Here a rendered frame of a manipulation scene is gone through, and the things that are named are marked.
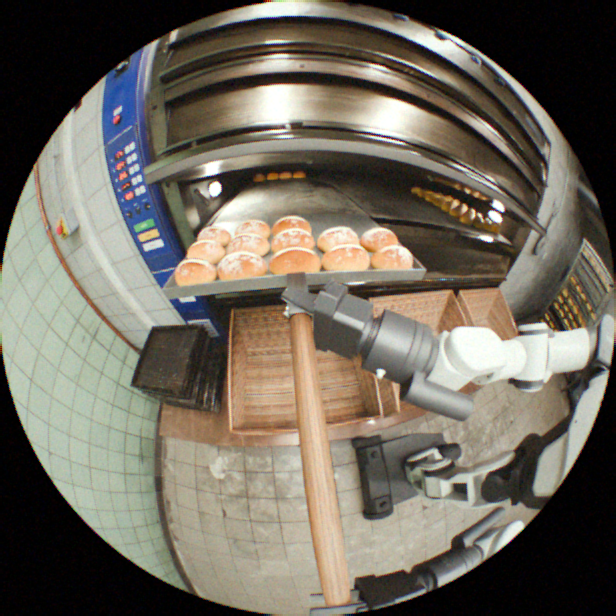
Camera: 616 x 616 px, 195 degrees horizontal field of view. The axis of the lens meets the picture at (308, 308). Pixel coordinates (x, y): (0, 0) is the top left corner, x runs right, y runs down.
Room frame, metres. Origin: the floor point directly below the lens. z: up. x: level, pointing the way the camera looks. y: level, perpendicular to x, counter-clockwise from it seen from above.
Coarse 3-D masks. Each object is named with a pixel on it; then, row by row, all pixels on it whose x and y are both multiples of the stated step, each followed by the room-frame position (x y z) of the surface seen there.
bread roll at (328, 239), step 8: (328, 232) 0.37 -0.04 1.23; (336, 232) 0.36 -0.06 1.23; (344, 232) 0.36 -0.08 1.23; (352, 232) 0.37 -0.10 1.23; (320, 240) 0.36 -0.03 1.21; (328, 240) 0.35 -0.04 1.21; (336, 240) 0.35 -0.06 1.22; (344, 240) 0.35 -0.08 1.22; (352, 240) 0.36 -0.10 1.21; (320, 248) 0.36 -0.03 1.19; (328, 248) 0.35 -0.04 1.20
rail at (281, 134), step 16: (208, 144) 0.37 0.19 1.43; (224, 144) 0.37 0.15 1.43; (240, 144) 0.38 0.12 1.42; (384, 144) 0.41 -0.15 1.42; (400, 144) 0.42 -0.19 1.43; (160, 160) 0.36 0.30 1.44; (176, 160) 0.36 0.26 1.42; (432, 160) 0.43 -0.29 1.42; (448, 160) 0.44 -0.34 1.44; (496, 192) 0.46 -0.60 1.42
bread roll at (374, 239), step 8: (368, 232) 0.38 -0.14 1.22; (376, 232) 0.38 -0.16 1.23; (384, 232) 0.38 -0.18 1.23; (360, 240) 0.39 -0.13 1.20; (368, 240) 0.37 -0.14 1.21; (376, 240) 0.36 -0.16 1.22; (384, 240) 0.36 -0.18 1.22; (392, 240) 0.37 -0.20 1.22; (368, 248) 0.36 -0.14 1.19; (376, 248) 0.36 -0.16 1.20
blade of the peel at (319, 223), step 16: (224, 224) 0.56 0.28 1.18; (272, 224) 0.53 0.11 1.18; (320, 224) 0.52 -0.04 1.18; (336, 224) 0.52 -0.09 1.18; (352, 224) 0.53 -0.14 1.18; (368, 224) 0.54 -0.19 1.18; (320, 256) 0.34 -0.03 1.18; (320, 272) 0.25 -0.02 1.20; (336, 272) 0.25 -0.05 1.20; (352, 272) 0.26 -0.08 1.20; (368, 272) 0.26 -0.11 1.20; (384, 272) 0.26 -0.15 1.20; (400, 272) 0.27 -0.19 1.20; (416, 272) 0.27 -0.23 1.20; (176, 288) 0.22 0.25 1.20; (192, 288) 0.22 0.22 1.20; (208, 288) 0.23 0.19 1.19; (224, 288) 0.23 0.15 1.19; (240, 288) 0.23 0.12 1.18; (256, 288) 0.24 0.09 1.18
